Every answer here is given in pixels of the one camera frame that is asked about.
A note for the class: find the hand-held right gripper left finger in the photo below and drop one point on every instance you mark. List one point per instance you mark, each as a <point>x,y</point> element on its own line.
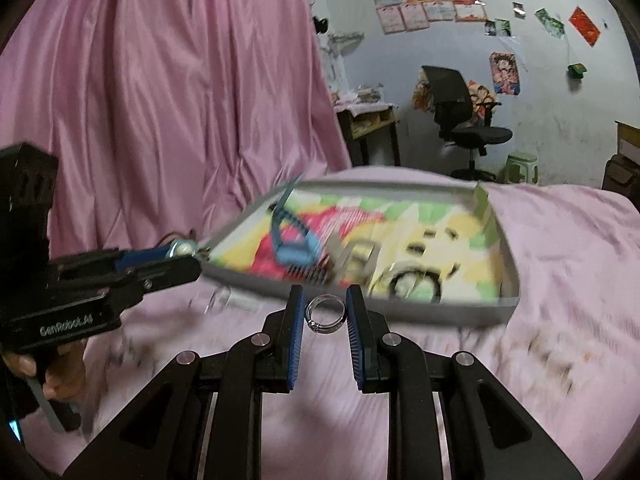
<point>295,340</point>

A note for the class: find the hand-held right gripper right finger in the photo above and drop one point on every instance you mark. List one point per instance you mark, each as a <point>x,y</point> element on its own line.
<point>356,340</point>

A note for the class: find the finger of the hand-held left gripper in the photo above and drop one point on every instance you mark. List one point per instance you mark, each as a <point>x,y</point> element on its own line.
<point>142,257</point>
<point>165,275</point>

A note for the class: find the silver bangle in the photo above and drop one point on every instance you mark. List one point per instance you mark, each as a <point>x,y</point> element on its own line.
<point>317,327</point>

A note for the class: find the pale green bead pendant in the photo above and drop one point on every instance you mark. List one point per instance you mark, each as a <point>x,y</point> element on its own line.
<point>181,248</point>

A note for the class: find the blue wrist watch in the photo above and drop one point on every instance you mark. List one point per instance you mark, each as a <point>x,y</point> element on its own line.
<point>296,252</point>

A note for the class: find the grey shallow cardboard box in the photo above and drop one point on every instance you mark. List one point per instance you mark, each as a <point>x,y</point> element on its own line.
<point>450,312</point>

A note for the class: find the person's left hand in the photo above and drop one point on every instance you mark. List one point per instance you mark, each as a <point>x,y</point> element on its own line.
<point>62,370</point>

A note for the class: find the colourful printed paper liner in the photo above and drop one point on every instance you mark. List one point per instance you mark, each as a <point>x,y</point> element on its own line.
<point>360,215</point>

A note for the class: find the pink satin curtain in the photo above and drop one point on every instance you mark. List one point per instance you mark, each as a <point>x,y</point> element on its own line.
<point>150,85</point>

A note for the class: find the wooden desk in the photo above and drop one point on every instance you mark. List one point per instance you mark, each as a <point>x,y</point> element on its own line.
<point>370,122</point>

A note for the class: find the green plastic stool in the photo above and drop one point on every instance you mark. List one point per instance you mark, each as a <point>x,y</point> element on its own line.
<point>520,167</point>

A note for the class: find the stack of books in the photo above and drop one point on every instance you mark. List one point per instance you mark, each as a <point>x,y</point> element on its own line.
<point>360,95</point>

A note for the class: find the black office chair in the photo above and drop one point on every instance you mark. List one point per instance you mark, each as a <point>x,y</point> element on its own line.
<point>450,90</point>

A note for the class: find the brown bag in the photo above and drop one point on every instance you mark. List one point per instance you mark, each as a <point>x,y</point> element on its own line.
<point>622,175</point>

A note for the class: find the wooden cabinet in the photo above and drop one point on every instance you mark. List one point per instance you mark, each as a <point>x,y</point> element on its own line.
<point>629,137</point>

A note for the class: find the red diamond paper decoration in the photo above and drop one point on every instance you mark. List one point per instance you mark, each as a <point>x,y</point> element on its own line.
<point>585,26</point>

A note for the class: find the colourful floral wall picture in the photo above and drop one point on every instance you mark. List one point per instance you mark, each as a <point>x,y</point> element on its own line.
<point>424,94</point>

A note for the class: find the cartoon wall poster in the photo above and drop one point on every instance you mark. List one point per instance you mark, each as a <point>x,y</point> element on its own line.
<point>505,72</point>
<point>482,97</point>

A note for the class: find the pair of wall photos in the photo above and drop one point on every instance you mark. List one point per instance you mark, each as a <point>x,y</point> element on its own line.
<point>497,27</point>

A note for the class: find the green wall box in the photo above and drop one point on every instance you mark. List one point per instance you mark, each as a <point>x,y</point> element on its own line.
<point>577,70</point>

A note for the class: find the small dark wall photo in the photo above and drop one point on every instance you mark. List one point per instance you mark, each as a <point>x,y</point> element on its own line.
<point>518,8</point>

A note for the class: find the green wall photos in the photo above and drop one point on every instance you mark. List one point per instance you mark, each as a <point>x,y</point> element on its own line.
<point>549,21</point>

